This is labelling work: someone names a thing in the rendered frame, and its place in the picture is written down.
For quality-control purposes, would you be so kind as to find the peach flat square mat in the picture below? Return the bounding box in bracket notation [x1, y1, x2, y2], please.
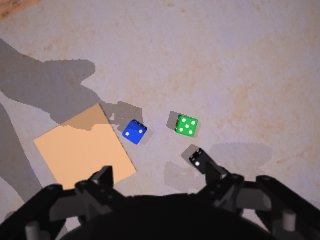
[33, 103, 137, 190]

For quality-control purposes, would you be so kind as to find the black die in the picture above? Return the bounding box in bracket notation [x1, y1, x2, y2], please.
[189, 148, 215, 175]

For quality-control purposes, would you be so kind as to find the blue die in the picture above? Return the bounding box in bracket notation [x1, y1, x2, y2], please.
[122, 119, 147, 144]

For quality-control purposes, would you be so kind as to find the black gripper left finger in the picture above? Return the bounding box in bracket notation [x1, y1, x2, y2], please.
[0, 165, 142, 240]

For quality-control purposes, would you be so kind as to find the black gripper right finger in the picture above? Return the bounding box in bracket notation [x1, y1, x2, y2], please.
[181, 161, 320, 240]

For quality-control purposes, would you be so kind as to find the green die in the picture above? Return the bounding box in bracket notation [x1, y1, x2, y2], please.
[175, 115, 198, 137]

